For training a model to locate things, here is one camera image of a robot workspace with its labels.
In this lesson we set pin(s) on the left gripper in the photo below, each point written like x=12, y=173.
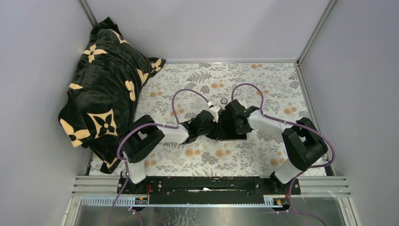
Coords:
x=213, y=123

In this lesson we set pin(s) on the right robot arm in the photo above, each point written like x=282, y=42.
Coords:
x=303, y=143

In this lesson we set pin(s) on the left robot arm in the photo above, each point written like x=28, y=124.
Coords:
x=145, y=134

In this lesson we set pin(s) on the black paper box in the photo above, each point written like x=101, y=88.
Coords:
x=224, y=129

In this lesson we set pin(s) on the floral tablecloth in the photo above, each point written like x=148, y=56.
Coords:
x=180, y=92

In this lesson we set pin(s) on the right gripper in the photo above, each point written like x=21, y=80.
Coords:
x=242, y=131

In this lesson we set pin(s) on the black floral blanket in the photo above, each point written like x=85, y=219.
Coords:
x=104, y=91

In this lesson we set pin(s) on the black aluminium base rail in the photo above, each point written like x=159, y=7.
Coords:
x=204, y=191

